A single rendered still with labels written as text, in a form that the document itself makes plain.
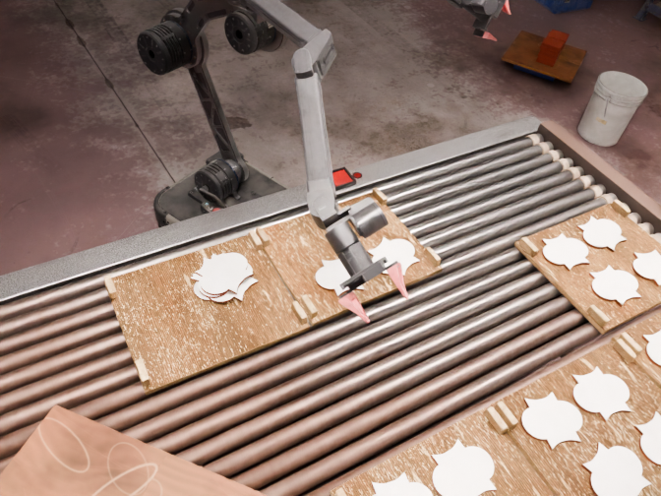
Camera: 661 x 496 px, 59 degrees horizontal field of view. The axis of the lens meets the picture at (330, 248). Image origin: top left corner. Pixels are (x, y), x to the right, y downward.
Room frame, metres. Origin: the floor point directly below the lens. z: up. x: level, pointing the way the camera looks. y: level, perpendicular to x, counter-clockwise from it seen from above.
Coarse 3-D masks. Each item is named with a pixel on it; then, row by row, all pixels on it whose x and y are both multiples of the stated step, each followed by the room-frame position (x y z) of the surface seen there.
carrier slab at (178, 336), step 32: (192, 256) 1.01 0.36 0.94; (256, 256) 1.04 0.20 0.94; (128, 288) 0.88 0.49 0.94; (160, 288) 0.89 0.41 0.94; (192, 288) 0.91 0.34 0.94; (256, 288) 0.93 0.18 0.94; (128, 320) 0.79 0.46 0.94; (160, 320) 0.80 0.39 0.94; (192, 320) 0.81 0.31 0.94; (224, 320) 0.82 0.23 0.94; (256, 320) 0.83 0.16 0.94; (288, 320) 0.85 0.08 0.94; (160, 352) 0.71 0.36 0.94; (192, 352) 0.72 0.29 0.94; (224, 352) 0.73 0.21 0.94; (160, 384) 0.63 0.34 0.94
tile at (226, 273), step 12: (216, 264) 0.97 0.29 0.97; (228, 264) 0.97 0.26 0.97; (240, 264) 0.98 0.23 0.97; (204, 276) 0.92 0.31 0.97; (216, 276) 0.93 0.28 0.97; (228, 276) 0.93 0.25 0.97; (240, 276) 0.94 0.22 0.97; (204, 288) 0.88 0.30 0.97; (216, 288) 0.89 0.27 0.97; (228, 288) 0.89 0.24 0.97
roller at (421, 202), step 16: (528, 160) 1.64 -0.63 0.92; (544, 160) 1.66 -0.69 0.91; (480, 176) 1.53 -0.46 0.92; (496, 176) 1.54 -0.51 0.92; (512, 176) 1.58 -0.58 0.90; (432, 192) 1.42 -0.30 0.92; (448, 192) 1.43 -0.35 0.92; (464, 192) 1.46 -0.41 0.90; (400, 208) 1.33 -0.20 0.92; (416, 208) 1.35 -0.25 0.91; (64, 320) 0.77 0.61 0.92; (80, 320) 0.78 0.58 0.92; (96, 320) 0.80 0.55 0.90; (16, 336) 0.71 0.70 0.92; (32, 336) 0.72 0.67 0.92; (48, 336) 0.73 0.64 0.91; (0, 352) 0.67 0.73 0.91
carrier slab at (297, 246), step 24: (288, 240) 1.11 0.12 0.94; (312, 240) 1.13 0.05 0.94; (360, 240) 1.15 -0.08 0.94; (408, 240) 1.17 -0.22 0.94; (288, 264) 1.03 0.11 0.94; (312, 264) 1.04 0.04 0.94; (432, 264) 1.10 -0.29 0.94; (288, 288) 0.95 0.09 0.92; (312, 288) 0.96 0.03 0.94; (384, 288) 0.99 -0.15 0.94; (336, 312) 0.89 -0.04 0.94
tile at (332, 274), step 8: (328, 264) 1.04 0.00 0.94; (336, 264) 1.04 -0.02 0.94; (320, 272) 1.01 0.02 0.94; (328, 272) 1.01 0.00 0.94; (336, 272) 1.02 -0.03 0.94; (344, 272) 1.02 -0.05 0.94; (320, 280) 0.98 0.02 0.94; (328, 280) 0.98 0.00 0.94; (336, 280) 0.99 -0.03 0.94; (344, 280) 0.99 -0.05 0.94; (328, 288) 0.96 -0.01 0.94; (336, 288) 0.96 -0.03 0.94; (360, 288) 0.97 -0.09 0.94
